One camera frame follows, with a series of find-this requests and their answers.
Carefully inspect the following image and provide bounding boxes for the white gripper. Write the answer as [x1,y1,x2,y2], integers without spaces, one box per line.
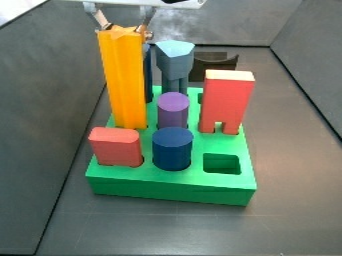
[66,0,207,43]

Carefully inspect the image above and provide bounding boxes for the orange star prism block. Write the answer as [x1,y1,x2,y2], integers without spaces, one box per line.
[98,25,147,129]

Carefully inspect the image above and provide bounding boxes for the green shape sorter board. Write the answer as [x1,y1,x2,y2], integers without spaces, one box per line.
[86,88,257,206]

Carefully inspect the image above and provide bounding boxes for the dark blue hexagonal prism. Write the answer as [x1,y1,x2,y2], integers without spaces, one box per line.
[143,44,154,103]

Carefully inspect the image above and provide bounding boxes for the light blue pentagon block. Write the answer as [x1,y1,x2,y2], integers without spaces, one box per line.
[155,40,195,94]

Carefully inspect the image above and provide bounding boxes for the black curved block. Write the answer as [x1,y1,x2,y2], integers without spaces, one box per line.
[189,52,239,82]

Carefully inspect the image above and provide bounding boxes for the purple cylinder block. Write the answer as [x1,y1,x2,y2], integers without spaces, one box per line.
[158,92,190,128]

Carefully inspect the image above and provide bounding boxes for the tall red arch block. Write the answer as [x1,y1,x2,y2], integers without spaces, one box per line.
[199,69,255,135]

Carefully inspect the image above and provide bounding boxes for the short red rounded block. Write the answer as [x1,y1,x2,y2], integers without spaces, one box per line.
[88,127,143,167]

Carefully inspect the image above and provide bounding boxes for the dark blue cylinder block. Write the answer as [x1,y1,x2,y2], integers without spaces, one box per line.
[152,127,194,171]

